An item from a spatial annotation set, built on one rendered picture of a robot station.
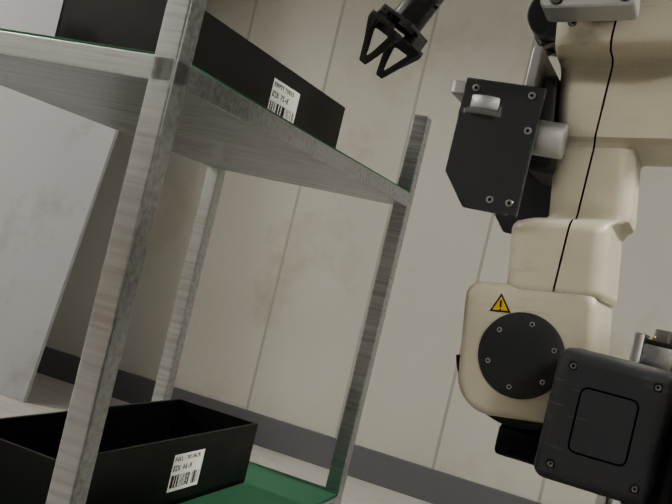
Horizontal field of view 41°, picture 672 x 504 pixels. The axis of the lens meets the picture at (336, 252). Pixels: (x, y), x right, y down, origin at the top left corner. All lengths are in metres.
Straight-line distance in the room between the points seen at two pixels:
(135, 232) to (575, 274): 0.51
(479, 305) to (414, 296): 2.33
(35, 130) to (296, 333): 1.35
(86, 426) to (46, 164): 2.88
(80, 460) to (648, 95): 0.77
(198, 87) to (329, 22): 2.81
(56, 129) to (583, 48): 2.93
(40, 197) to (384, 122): 1.41
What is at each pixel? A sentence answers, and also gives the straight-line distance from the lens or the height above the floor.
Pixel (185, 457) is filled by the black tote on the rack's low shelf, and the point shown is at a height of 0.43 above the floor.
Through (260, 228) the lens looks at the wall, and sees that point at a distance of 3.69.
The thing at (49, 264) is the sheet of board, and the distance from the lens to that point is 3.64.
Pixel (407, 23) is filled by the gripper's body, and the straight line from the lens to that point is 1.52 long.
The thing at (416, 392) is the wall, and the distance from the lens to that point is 3.44.
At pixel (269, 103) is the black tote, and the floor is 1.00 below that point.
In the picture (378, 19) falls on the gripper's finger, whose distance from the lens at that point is 1.52.
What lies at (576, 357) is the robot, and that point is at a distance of 1.00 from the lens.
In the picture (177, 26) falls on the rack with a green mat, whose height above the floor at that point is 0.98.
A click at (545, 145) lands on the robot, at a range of 1.11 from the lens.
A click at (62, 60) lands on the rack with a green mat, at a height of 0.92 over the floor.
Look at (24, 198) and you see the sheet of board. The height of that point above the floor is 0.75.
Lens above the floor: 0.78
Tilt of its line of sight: 1 degrees up
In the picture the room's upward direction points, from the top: 13 degrees clockwise
